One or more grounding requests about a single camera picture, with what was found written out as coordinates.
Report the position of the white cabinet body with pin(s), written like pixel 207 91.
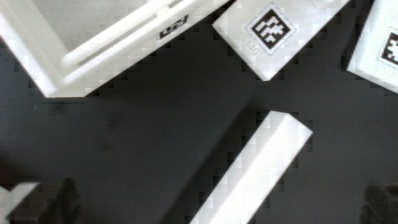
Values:
pixel 79 39

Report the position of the white door panel with tags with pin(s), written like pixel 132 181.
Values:
pixel 267 28

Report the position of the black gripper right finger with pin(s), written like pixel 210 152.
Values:
pixel 379 210

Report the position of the white U-shaped border fence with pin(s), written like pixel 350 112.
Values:
pixel 254 171

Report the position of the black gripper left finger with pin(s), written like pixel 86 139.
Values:
pixel 40 203

